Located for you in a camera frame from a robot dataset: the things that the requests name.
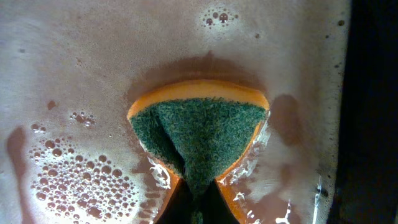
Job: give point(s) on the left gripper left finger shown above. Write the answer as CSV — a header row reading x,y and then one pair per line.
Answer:
x,y
178,209

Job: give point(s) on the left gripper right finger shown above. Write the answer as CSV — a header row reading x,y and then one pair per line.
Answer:
x,y
211,208

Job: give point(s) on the orange green scrub sponge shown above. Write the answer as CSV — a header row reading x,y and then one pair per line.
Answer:
x,y
198,129

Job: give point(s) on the small tray with soapy water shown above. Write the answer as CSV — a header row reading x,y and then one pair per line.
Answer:
x,y
71,69

